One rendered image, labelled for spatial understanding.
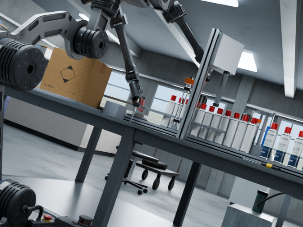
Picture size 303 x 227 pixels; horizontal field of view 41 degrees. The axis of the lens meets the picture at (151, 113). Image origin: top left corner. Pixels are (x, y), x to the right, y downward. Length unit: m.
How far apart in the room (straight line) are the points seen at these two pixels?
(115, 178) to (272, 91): 8.77
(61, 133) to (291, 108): 5.60
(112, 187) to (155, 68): 9.39
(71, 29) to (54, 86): 0.59
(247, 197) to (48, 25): 7.63
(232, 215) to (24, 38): 3.46
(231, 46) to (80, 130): 7.06
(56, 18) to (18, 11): 8.79
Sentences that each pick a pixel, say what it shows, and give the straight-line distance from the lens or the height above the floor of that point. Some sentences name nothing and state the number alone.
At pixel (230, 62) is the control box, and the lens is 2.37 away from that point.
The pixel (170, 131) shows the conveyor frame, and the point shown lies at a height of 0.86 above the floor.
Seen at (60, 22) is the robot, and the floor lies 1.14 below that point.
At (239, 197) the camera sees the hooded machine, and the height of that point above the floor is 0.23.
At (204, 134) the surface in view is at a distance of 2.38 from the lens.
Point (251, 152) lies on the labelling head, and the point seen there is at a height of 0.90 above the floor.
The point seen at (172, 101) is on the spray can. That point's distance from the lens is 2.49.
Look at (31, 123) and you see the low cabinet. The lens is 9.86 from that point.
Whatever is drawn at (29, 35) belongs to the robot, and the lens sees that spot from 1.75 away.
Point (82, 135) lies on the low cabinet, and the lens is 9.11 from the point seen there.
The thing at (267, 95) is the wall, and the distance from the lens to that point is 10.62.
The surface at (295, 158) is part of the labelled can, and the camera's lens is 2.27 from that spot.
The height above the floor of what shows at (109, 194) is 0.44.
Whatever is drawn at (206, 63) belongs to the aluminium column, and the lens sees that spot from 2.32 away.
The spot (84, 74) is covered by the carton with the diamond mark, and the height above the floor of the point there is 1.01.
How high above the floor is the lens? 0.78
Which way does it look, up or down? 4 degrees up
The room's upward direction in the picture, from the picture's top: 19 degrees clockwise
